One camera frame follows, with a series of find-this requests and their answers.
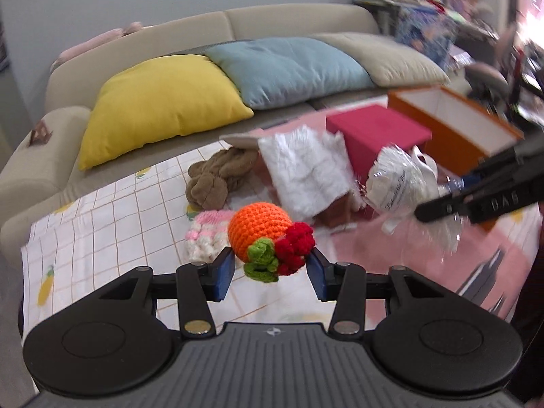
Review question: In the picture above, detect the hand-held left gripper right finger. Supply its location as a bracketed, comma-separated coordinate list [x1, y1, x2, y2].
[307, 249, 457, 341]

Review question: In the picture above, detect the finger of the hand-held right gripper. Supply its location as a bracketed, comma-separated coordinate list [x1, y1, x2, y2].
[415, 193, 470, 223]
[462, 132, 544, 188]

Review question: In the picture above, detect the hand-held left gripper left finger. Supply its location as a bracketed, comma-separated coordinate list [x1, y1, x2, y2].
[99, 247, 236, 340]

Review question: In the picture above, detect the white plastic bag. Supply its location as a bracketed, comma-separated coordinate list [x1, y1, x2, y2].
[365, 144, 466, 256]

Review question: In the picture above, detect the orange box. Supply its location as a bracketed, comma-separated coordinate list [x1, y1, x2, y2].
[387, 85, 525, 232]

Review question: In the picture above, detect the crochet orange fruit toy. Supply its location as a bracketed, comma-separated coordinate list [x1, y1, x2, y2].
[227, 202, 316, 283]

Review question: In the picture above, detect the white fluffy cloth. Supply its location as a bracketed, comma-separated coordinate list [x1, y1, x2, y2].
[257, 125, 353, 226]

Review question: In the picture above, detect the pink white knitted item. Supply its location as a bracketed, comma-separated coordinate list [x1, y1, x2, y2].
[185, 209, 234, 263]

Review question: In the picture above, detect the grey office chair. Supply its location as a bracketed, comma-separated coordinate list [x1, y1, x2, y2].
[463, 21, 544, 128]

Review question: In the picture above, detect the pink box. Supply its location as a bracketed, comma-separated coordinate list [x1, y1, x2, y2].
[325, 104, 433, 179]

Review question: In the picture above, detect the printed grid blanket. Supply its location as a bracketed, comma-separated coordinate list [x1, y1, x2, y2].
[20, 98, 540, 349]

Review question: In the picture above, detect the blue printed box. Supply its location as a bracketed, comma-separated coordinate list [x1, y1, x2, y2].
[395, 6, 457, 73]

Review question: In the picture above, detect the beige pillow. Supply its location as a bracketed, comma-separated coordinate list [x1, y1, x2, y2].
[314, 32, 451, 88]

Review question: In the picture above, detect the yellow pillow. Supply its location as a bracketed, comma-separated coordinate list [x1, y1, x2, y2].
[78, 55, 255, 171]

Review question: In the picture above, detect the blue pillow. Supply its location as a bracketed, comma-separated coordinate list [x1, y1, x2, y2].
[205, 37, 375, 110]

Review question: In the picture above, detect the small brown object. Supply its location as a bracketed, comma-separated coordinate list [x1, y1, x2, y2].
[29, 120, 52, 147]

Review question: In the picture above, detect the beige sofa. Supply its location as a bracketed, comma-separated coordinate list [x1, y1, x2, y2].
[0, 2, 468, 260]

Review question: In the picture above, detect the pink plush toy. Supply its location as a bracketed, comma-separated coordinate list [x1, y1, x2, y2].
[50, 21, 145, 73]

